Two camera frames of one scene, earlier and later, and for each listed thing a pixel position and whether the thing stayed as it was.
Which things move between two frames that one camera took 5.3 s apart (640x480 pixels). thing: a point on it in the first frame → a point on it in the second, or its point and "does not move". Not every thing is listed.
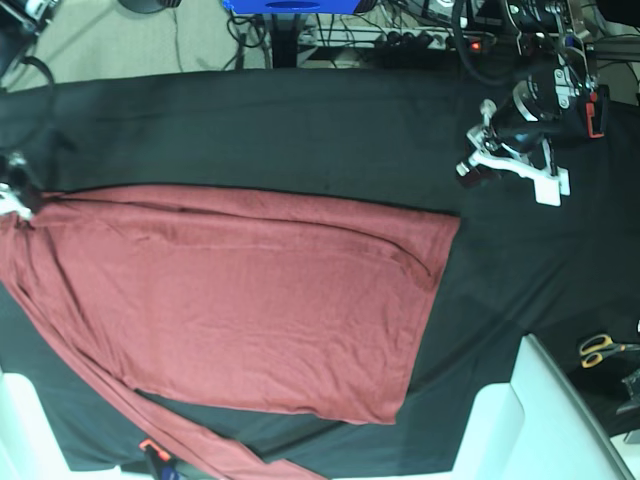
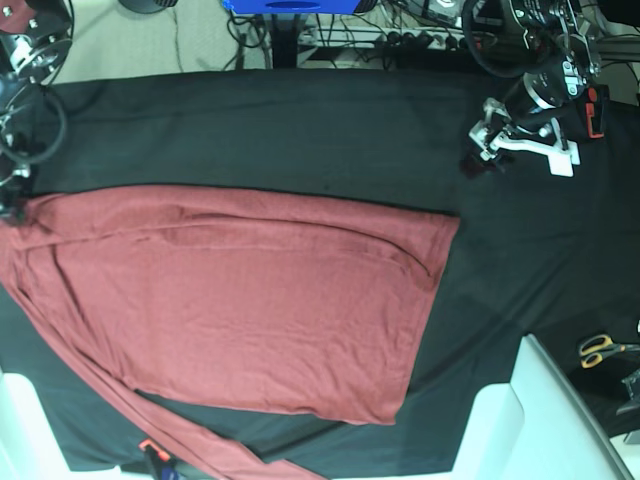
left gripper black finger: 480,177 → 474,166
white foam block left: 28,448 does not move
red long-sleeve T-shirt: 234,298 does not move
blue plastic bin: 290,6 does not move
